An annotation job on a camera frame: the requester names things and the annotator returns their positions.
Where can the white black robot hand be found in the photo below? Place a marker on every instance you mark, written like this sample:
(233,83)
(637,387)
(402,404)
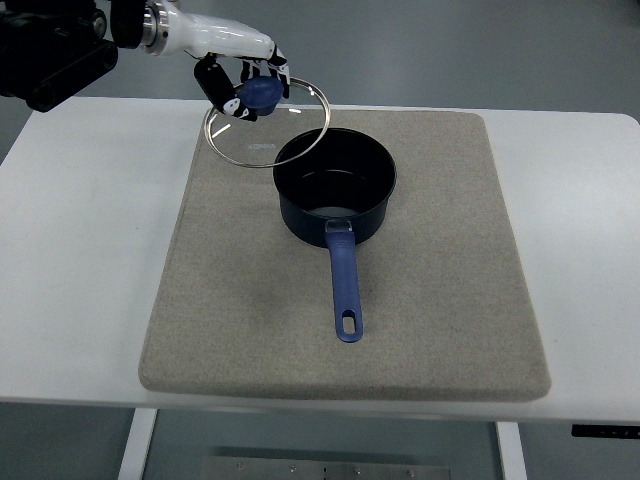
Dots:
(206,39)

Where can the glass pot lid blue knob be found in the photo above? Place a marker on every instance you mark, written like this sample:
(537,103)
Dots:
(285,127)

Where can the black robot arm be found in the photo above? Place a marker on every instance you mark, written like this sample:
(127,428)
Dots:
(51,50)

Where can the dark blue saucepan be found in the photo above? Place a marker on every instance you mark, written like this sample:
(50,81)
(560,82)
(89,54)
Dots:
(335,197)

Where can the beige felt mat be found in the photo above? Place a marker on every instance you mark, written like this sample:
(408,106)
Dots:
(434,306)

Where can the white table leg left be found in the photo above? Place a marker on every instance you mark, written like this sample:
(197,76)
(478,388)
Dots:
(138,444)

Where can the white table leg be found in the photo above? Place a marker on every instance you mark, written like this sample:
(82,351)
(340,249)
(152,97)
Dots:
(138,444)
(511,452)

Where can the white table leg right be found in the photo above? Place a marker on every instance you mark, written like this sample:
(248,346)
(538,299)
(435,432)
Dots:
(511,452)

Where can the black table control panel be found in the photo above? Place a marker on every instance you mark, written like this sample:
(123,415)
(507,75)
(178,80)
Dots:
(599,431)

